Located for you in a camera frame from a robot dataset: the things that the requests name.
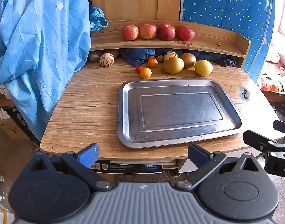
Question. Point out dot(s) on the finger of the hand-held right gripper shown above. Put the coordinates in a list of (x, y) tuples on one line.
[(282, 127), (257, 138)]

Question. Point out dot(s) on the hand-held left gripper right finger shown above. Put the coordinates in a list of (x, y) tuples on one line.
[(198, 155)]

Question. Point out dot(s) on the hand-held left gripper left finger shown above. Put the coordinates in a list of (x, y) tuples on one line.
[(89, 155)]

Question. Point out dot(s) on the metal tray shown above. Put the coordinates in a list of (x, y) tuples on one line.
[(179, 114)]

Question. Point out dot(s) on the small orange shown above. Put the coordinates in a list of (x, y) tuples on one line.
[(152, 63), (145, 73)]

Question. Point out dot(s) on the striped pepino melon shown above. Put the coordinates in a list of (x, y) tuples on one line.
[(106, 60), (170, 55)]

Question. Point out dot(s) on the flat black box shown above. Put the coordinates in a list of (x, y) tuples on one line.
[(133, 167)]

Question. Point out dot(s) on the colourful printed blanket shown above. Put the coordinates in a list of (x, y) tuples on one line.
[(276, 79)]

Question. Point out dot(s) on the pink pillow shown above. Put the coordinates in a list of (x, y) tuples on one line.
[(281, 53)]

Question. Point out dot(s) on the brown cardboard box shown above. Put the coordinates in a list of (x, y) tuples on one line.
[(9, 126)]

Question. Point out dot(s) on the yellow lemon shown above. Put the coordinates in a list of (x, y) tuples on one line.
[(203, 68)]

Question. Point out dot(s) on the round brown pear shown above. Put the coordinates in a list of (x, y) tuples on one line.
[(189, 59)]

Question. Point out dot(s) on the brown kiwi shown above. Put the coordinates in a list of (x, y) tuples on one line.
[(94, 56), (115, 53)]

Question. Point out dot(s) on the small red tomato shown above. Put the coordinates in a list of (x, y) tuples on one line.
[(139, 68)]

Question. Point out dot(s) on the wooden desk shelf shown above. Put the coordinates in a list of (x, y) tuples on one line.
[(210, 38)]

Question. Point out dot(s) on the dark blue jacket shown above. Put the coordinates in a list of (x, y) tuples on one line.
[(137, 56)]

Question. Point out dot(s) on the light blue striped coat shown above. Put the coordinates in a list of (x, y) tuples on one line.
[(39, 51)]

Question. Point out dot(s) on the red apple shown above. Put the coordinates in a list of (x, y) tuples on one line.
[(186, 33), (166, 32), (148, 31), (130, 32)]

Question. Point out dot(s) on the blue polka-dot cloth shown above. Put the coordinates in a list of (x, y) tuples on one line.
[(226, 9)]

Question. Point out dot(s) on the wooden back panel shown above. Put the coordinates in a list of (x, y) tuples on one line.
[(133, 0)]

